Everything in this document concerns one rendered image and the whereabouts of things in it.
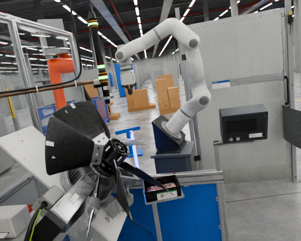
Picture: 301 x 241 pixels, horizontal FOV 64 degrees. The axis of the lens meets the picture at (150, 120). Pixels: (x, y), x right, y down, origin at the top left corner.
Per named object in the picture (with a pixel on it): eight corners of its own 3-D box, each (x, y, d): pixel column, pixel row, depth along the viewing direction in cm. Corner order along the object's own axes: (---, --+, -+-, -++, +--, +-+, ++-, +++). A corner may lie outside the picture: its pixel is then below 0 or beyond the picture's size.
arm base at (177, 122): (162, 119, 197) (176, 102, 190) (181, 132, 198) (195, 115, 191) (159, 127, 179) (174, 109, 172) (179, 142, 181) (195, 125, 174)
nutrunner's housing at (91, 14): (105, 104, 117) (86, 4, 109) (102, 104, 121) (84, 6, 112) (112, 103, 119) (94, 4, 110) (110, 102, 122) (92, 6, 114)
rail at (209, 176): (92, 191, 171) (90, 181, 170) (94, 189, 175) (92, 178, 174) (223, 182, 156) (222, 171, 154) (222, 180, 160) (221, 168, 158)
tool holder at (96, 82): (98, 101, 114) (93, 80, 112) (94, 100, 120) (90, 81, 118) (115, 97, 118) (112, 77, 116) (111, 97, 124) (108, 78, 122)
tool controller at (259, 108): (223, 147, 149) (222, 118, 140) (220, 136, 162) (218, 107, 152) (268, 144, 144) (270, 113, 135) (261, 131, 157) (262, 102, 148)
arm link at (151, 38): (159, 38, 146) (118, 64, 154) (162, 40, 161) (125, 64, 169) (151, 24, 145) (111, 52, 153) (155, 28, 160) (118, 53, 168)
